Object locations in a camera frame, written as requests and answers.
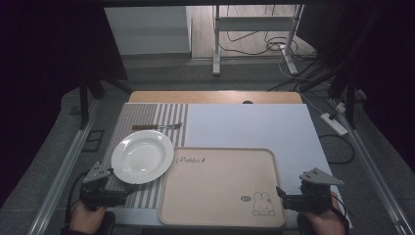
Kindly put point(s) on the white plate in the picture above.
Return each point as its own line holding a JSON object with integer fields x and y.
{"x": 142, "y": 156}

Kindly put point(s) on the aluminium rail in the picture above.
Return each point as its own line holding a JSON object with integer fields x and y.
{"x": 375, "y": 169}
{"x": 62, "y": 169}

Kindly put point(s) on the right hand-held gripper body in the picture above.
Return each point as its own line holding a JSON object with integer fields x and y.
{"x": 313, "y": 192}

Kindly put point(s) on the wooden table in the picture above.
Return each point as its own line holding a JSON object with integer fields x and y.
{"x": 212, "y": 97}

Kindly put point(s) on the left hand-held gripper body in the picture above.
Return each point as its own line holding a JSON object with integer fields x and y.
{"x": 96, "y": 191}

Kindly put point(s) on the white desk frame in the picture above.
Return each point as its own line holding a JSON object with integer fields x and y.
{"x": 251, "y": 23}

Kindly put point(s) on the black rectangular frame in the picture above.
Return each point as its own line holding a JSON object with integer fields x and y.
{"x": 93, "y": 141}

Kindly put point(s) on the person's right hand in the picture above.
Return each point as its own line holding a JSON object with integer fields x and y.
{"x": 326, "y": 223}

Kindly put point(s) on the grey striped placemat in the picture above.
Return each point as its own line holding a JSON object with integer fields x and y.
{"x": 143, "y": 114}

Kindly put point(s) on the beige tray with rabbit print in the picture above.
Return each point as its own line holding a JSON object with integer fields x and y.
{"x": 215, "y": 189}

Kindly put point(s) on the white power strip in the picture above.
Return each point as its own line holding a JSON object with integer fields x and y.
{"x": 333, "y": 124}

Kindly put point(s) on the black metal stand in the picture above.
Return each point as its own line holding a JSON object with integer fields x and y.
{"x": 85, "y": 98}
{"x": 349, "y": 98}

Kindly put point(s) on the person's left hand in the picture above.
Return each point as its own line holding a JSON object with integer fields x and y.
{"x": 86, "y": 218}

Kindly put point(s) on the white board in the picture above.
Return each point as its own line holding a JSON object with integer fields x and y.
{"x": 248, "y": 127}

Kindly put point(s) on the white cabinet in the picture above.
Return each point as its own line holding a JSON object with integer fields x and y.
{"x": 147, "y": 31}

